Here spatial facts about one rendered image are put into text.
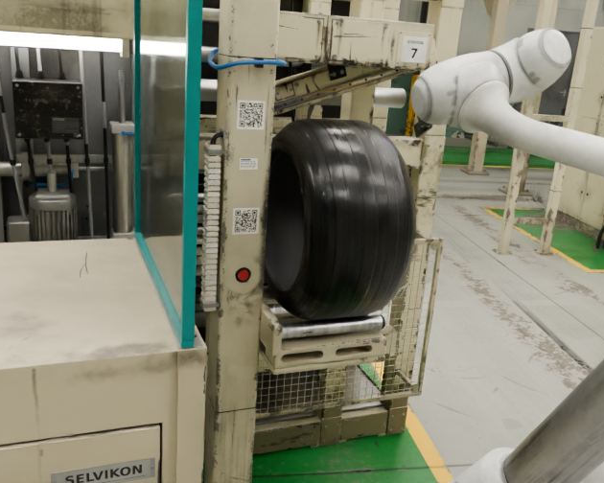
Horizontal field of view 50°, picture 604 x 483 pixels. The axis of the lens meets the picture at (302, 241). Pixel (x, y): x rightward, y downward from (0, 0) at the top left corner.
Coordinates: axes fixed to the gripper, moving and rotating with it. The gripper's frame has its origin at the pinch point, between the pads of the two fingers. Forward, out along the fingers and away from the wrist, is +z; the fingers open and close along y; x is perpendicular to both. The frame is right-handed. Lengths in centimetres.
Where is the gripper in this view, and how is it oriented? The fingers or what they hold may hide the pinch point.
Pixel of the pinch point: (444, 126)
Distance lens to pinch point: 158.3
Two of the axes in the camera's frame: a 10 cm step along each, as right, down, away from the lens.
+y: 9.5, -1.5, 2.9
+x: -1.9, -9.7, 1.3
